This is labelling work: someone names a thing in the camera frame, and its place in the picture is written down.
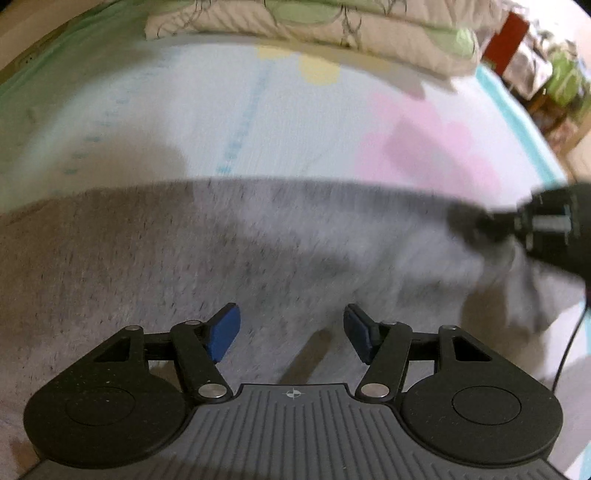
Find black cable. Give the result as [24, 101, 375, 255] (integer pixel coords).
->
[551, 290, 591, 394]

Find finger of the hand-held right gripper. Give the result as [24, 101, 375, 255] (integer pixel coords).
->
[448, 202, 522, 246]

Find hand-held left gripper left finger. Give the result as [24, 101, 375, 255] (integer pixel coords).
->
[92, 303, 242, 402]

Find leaf print cream pillow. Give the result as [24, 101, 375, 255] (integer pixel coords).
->
[185, 0, 506, 35]
[144, 7, 482, 78]

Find pastel flower print blanket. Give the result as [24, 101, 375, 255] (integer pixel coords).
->
[0, 7, 591, 480]

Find green bag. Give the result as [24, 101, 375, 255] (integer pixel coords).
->
[547, 44, 589, 109]

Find grey pants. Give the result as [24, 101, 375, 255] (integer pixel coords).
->
[0, 178, 588, 480]

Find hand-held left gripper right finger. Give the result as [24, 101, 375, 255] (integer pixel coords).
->
[344, 303, 495, 402]

